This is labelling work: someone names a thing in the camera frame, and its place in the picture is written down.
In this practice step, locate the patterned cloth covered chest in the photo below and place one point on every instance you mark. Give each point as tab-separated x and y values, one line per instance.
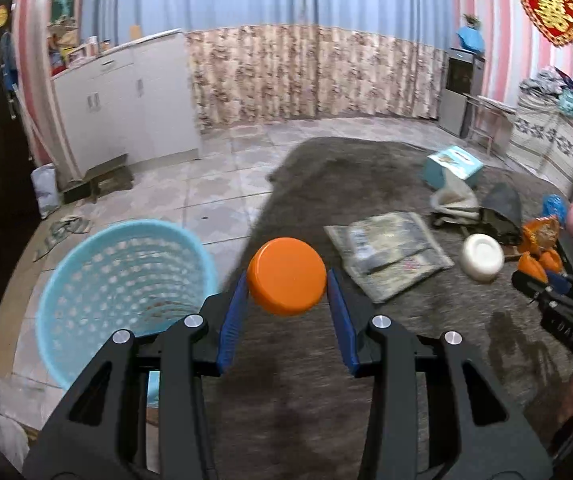
546	145

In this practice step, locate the crumpled printed plastic bag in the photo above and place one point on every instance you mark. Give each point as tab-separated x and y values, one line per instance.
386	252

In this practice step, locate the white cabinet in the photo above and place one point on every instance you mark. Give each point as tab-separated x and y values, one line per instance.
126	105

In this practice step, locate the small wooden stool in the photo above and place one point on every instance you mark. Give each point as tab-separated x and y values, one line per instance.
101	177

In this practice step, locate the white plastic sack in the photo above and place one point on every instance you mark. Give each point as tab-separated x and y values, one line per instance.
46	190

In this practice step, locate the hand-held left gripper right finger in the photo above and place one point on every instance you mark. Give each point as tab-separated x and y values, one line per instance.
341	320

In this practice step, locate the blue hanging bag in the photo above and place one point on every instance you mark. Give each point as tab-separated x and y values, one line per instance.
9	60

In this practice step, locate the clutter of cabinet items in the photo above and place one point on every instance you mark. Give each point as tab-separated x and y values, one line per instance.
74	50

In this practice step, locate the grey water dispenser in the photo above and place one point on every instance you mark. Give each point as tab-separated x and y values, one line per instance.
459	95

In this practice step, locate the blue and floral curtain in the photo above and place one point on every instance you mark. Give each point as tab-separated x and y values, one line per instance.
266	35

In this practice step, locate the crumpled papers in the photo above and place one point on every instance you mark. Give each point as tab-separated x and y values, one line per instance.
61	232

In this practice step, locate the teal cardboard box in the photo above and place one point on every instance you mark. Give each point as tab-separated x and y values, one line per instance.
454	165

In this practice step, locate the orange round lid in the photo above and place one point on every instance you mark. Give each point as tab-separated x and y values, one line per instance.
286	275

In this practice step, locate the blue small ball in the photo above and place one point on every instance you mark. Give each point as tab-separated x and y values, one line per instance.
555	207

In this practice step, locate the red heart wall decoration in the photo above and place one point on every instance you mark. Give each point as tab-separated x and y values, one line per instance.
551	10

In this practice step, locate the light blue plastic basket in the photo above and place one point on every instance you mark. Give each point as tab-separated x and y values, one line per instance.
116	270

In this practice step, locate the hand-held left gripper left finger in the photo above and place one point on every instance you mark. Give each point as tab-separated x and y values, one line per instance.
231	320

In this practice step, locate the white plastic bowl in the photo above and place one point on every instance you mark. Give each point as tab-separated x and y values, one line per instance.
482	257

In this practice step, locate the beige cloth bag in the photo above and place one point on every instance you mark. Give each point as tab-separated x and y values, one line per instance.
454	200

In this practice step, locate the small pink side table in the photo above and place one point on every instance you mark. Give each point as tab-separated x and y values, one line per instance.
489	110

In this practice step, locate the blue covered water bottle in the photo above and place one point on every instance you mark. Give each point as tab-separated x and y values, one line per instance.
470	37

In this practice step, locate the orange snack bag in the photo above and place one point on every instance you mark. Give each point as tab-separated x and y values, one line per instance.
541	235

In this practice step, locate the pile of clothes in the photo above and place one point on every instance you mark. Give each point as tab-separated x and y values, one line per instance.
561	92

